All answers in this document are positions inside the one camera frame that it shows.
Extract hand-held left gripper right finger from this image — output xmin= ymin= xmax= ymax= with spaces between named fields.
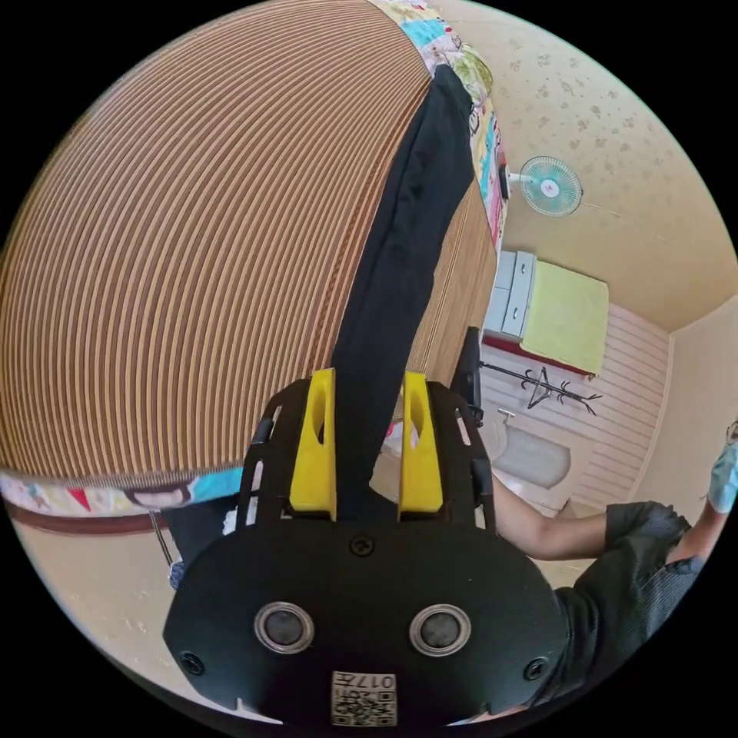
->
xmin=398 ymin=371 xmax=444 ymax=514

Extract person's body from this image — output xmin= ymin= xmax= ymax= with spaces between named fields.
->
xmin=521 ymin=421 xmax=738 ymax=711

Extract black pants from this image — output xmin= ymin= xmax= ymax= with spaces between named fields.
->
xmin=331 ymin=64 xmax=477 ymax=523

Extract cupboard with yellow cloth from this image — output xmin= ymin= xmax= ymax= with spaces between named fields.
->
xmin=483 ymin=249 xmax=610 ymax=379

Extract black coat rack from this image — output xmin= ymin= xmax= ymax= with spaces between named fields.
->
xmin=480 ymin=360 xmax=604 ymax=417

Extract teal wall fan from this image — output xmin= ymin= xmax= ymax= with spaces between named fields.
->
xmin=506 ymin=154 xmax=584 ymax=218

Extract person's right forearm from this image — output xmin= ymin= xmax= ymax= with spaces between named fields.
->
xmin=491 ymin=477 xmax=610 ymax=561

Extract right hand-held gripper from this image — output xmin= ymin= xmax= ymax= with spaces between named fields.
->
xmin=449 ymin=368 xmax=487 ymax=429

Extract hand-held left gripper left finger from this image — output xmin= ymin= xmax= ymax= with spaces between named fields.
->
xmin=289 ymin=368 xmax=337 ymax=515

